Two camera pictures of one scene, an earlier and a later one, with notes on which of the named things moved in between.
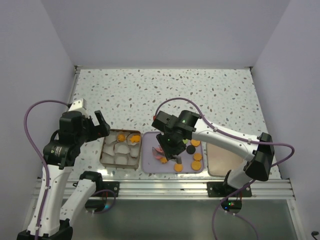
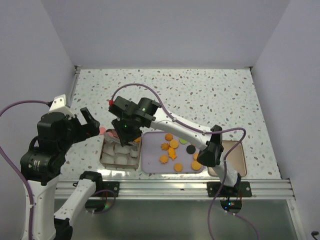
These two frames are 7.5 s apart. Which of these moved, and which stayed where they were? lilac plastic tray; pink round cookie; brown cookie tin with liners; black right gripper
Moved: black right gripper; pink round cookie
Stayed: brown cookie tin with liners; lilac plastic tray
